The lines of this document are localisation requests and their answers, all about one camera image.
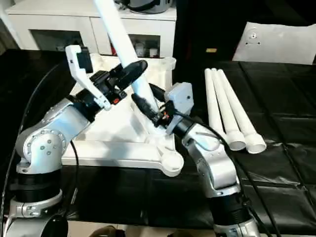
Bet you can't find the white plastic table leg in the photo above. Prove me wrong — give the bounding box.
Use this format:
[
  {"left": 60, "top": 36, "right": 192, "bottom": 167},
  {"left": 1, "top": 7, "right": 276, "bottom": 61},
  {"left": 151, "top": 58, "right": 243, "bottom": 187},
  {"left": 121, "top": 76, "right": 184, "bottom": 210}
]
[
  {"left": 93, "top": 0, "right": 160, "bottom": 117},
  {"left": 217, "top": 69, "right": 268, "bottom": 155},
  {"left": 211, "top": 69, "right": 247, "bottom": 152},
  {"left": 204, "top": 68, "right": 229, "bottom": 139}
]

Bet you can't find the white plastic table top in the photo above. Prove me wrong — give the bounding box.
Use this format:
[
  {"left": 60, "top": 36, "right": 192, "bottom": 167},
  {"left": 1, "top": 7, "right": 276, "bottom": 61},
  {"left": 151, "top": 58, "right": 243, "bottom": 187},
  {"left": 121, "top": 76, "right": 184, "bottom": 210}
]
[{"left": 60, "top": 54, "right": 185, "bottom": 178}]

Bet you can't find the grey helmet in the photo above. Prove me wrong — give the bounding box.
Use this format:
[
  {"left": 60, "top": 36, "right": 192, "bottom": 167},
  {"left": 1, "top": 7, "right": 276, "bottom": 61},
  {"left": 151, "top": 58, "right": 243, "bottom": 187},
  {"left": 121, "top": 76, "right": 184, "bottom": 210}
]
[{"left": 128, "top": 0, "right": 172, "bottom": 14}]

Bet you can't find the white glass-door cabinet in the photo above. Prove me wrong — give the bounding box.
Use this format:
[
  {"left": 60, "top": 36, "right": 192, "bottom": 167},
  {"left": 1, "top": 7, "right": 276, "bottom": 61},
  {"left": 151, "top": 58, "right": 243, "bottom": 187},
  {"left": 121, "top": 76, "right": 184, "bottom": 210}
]
[{"left": 4, "top": 3, "right": 177, "bottom": 59}]

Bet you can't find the black box with gold label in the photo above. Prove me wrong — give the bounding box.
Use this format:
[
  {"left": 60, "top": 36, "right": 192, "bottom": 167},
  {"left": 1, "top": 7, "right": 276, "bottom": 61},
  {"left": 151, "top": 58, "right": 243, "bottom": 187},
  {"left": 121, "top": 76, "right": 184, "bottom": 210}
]
[{"left": 174, "top": 0, "right": 247, "bottom": 62}]

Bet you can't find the black work mat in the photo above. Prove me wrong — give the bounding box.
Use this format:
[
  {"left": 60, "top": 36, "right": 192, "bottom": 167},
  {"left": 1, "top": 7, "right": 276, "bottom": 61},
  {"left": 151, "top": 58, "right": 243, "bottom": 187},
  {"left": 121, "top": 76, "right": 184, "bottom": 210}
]
[{"left": 0, "top": 48, "right": 316, "bottom": 229}]

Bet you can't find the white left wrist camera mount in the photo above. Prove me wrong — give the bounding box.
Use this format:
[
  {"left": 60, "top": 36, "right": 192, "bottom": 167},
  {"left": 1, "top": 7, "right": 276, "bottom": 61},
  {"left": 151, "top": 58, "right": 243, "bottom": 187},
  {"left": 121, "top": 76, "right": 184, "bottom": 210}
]
[{"left": 65, "top": 45, "right": 112, "bottom": 111}]

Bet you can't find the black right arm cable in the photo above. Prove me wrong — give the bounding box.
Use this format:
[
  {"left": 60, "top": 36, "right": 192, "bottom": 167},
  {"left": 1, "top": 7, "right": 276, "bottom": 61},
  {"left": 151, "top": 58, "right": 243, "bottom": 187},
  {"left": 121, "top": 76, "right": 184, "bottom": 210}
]
[{"left": 172, "top": 110, "right": 282, "bottom": 237}]

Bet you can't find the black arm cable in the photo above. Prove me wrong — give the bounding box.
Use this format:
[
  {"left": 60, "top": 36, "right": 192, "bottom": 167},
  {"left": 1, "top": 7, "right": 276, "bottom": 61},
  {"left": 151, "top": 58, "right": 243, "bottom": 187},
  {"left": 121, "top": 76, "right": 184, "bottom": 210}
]
[
  {"left": 0, "top": 63, "right": 79, "bottom": 237},
  {"left": 172, "top": 110, "right": 282, "bottom": 237}
]

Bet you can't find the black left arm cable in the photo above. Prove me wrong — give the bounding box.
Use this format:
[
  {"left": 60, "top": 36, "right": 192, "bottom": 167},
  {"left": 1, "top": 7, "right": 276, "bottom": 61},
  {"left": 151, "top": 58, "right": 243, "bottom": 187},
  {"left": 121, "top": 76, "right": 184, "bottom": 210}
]
[{"left": 0, "top": 63, "right": 79, "bottom": 237}]

